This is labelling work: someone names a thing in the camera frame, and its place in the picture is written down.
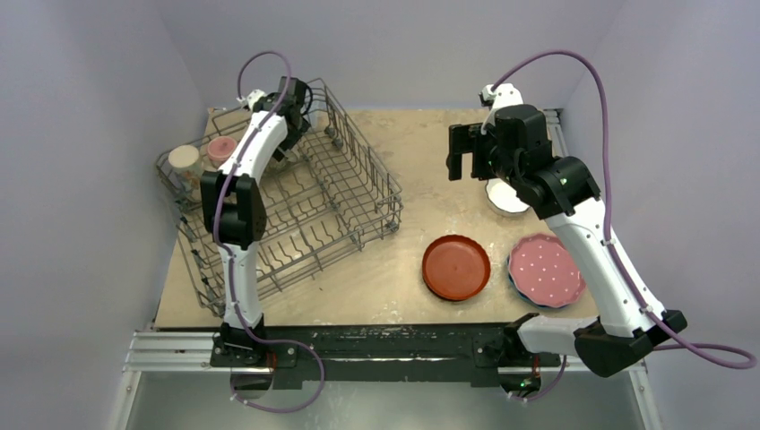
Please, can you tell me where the clear plastic container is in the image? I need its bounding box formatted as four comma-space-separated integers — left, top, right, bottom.
274, 90, 322, 131

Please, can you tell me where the pink patterned mug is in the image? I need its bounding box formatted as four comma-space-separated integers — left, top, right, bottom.
206, 136, 238, 168

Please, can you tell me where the grey wire dish rack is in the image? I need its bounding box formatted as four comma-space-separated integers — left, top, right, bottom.
155, 78, 402, 317

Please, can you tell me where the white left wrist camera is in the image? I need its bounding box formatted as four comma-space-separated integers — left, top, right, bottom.
237, 89, 267, 110

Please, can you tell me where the beige mug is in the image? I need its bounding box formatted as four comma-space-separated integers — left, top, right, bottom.
168, 144, 203, 192

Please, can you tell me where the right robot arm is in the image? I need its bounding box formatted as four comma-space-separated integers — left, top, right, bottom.
446, 104, 687, 377

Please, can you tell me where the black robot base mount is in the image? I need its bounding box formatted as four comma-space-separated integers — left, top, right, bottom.
210, 322, 561, 393

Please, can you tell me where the pink polka dot plate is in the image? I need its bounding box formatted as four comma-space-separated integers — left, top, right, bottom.
506, 233, 586, 309

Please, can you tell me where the white bowl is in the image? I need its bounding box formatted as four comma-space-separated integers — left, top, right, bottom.
485, 179, 530, 216

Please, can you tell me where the white floral mug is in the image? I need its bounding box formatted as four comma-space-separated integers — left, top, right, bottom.
263, 149, 301, 176

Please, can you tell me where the red-orange plate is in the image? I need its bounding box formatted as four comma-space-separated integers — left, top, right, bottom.
421, 235, 491, 302

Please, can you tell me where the blue plate under pink plate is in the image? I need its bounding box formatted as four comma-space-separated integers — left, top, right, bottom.
505, 255, 586, 309

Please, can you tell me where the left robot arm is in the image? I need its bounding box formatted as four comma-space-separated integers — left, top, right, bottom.
201, 76, 310, 366

